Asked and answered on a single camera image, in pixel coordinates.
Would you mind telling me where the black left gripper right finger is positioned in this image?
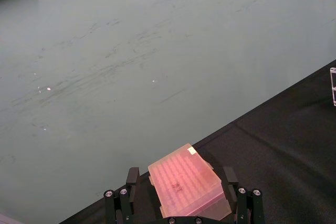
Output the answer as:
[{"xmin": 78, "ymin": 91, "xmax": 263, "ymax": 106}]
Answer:
[{"xmin": 222, "ymin": 166, "xmax": 265, "ymax": 224}]

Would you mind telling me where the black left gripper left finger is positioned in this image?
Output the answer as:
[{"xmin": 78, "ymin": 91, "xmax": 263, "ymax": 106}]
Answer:
[{"xmin": 104, "ymin": 167, "xmax": 141, "ymax": 224}]

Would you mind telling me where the clear plastic case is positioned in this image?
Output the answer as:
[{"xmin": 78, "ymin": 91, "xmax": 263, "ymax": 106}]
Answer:
[{"xmin": 329, "ymin": 67, "xmax": 336, "ymax": 107}]

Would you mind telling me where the black table cloth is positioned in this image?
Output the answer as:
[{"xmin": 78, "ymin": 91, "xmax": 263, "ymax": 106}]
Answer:
[{"xmin": 59, "ymin": 60, "xmax": 336, "ymax": 224}]

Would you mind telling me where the pink translucent plastic box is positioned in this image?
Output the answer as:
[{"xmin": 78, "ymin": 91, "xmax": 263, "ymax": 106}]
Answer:
[{"xmin": 148, "ymin": 143, "xmax": 232, "ymax": 221}]

